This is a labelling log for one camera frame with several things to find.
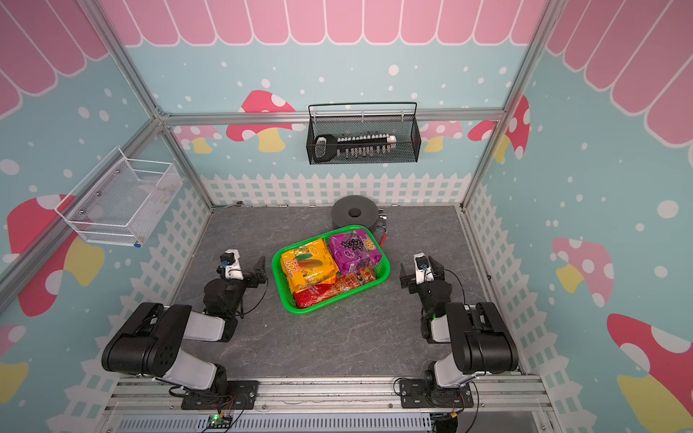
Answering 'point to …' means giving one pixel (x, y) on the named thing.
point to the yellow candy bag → (309, 265)
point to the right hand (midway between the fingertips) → (418, 260)
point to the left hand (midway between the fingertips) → (253, 259)
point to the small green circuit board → (218, 421)
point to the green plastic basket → (285, 292)
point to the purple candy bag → (354, 252)
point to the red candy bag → (309, 295)
